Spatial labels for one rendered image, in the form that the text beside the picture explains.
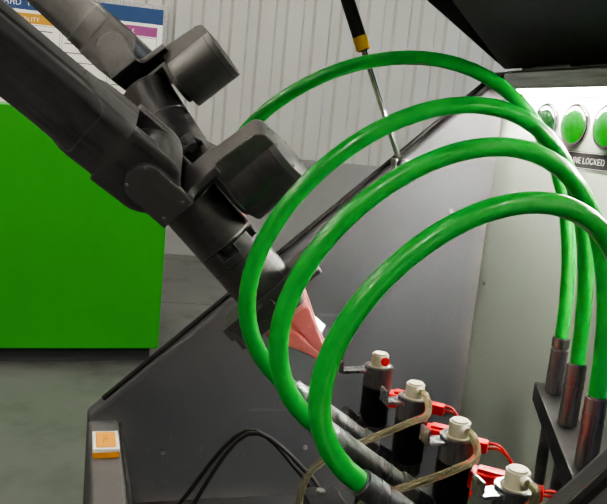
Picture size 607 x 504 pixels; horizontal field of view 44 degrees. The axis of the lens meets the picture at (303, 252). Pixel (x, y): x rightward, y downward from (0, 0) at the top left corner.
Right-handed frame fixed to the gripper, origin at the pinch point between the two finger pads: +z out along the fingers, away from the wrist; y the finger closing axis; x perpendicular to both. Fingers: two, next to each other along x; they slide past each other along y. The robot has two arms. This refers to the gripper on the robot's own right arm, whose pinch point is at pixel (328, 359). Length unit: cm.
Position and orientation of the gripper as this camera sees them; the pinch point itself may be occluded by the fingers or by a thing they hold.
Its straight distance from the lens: 71.6
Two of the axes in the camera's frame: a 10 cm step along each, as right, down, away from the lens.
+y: 7.6, -6.4, -0.9
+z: 6.4, 7.5, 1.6
